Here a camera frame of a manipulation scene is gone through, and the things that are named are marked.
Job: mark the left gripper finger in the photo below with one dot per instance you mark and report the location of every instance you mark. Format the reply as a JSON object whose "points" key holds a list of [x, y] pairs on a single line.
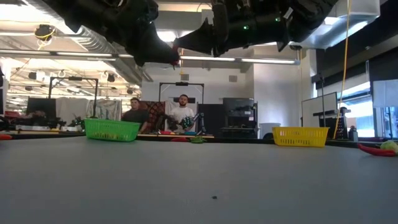
{"points": [[157, 43], [140, 57]]}

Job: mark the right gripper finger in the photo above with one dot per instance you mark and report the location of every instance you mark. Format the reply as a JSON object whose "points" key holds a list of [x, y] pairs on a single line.
{"points": [[202, 46], [202, 32]]}

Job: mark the red chili pepper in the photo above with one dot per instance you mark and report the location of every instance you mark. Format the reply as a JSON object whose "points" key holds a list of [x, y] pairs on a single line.
{"points": [[179, 140], [376, 152]]}

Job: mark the orange chili pepper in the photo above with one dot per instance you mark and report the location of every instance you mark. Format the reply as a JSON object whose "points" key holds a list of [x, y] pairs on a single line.
{"points": [[4, 137]]}

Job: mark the pale green vegetable piece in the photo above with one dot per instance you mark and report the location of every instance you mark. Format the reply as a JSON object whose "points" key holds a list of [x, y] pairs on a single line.
{"points": [[390, 145]]}

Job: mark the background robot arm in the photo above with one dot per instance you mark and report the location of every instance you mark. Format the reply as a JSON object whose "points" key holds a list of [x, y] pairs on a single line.
{"points": [[188, 122]]}

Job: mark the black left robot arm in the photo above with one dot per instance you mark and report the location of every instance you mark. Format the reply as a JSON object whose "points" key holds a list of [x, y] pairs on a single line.
{"points": [[68, 12]]}

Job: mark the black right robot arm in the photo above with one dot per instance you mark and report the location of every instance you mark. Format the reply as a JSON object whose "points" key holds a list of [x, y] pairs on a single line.
{"points": [[311, 15]]}

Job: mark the ceiling strip light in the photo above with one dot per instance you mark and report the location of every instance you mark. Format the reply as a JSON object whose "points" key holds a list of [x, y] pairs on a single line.
{"points": [[59, 53], [267, 60]]}

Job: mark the person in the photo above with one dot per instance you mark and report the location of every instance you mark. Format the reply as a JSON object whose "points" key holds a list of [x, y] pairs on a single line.
{"points": [[182, 113], [135, 116]]}

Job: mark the green plastic basket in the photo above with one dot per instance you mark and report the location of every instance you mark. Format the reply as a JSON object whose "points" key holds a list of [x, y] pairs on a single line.
{"points": [[112, 130]]}

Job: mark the black equipment rack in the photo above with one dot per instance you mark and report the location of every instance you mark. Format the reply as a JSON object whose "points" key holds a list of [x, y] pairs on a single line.
{"points": [[239, 116]]}

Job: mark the black tripod stand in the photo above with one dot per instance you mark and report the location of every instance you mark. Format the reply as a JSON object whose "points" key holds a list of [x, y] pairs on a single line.
{"points": [[321, 93]]}

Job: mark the white board panel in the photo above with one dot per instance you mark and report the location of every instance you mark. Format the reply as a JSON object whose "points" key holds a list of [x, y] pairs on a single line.
{"points": [[318, 109]]}

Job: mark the grey waste bin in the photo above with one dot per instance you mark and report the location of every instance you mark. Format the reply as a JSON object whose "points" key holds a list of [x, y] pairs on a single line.
{"points": [[269, 130]]}

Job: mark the black monitor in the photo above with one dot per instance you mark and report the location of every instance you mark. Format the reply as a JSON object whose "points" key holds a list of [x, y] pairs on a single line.
{"points": [[40, 107]]}

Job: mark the yellow plastic basket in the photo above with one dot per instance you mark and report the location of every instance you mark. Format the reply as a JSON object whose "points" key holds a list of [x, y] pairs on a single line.
{"points": [[300, 137]]}

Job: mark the black cone-shaped stand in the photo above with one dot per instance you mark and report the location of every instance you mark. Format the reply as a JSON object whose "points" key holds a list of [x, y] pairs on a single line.
{"points": [[342, 126]]}

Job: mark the dark water bottle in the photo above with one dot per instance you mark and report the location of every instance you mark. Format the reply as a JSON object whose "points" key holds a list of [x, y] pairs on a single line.
{"points": [[353, 133]]}

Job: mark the black gantry frame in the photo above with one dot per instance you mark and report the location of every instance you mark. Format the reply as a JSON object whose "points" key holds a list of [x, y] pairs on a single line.
{"points": [[182, 83], [74, 78]]}

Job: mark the rectangular silver air duct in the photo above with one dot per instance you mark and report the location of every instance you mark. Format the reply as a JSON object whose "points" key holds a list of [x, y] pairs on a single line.
{"points": [[342, 28]]}

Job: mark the black aluminium table frame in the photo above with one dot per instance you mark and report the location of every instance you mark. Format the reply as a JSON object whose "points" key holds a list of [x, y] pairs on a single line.
{"points": [[236, 140]]}

